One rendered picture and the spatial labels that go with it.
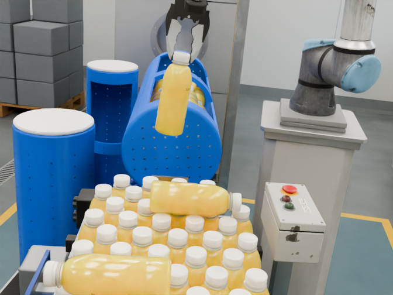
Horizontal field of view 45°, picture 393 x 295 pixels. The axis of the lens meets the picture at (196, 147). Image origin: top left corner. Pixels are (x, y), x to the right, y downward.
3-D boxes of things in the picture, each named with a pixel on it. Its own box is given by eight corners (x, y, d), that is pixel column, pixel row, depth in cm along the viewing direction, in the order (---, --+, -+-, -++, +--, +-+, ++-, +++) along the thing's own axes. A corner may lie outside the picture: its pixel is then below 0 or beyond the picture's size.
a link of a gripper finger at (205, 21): (209, 42, 112) (209, 2, 109) (209, 43, 110) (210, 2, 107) (188, 41, 111) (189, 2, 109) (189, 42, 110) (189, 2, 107)
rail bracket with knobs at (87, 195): (113, 222, 134) (113, 189, 131) (109, 236, 128) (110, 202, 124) (77, 220, 134) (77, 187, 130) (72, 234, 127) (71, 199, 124)
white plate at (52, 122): (72, 137, 156) (72, 140, 156) (106, 114, 181) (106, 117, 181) (-4, 124, 160) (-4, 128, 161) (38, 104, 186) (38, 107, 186)
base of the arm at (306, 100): (329, 103, 165) (334, 75, 161) (340, 117, 151) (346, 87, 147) (285, 100, 165) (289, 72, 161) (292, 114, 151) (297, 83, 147)
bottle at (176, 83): (148, 129, 116) (160, 56, 110) (165, 126, 121) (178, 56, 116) (171, 138, 112) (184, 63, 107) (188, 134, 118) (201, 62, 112)
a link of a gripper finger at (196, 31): (200, 60, 117) (201, 21, 114) (203, 64, 111) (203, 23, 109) (188, 60, 117) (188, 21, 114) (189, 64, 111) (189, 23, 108)
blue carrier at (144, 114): (208, 110, 222) (207, 48, 212) (222, 196, 141) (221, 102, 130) (147, 112, 222) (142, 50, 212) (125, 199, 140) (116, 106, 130)
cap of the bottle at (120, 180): (124, 179, 120) (124, 172, 120) (133, 185, 118) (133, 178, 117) (110, 182, 118) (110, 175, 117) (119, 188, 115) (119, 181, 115)
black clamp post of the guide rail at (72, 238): (77, 263, 115) (77, 234, 113) (75, 270, 113) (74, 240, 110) (68, 262, 115) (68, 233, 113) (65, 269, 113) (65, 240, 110)
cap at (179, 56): (169, 58, 111) (170, 51, 110) (179, 58, 114) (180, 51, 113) (182, 62, 109) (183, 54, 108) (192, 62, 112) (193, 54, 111)
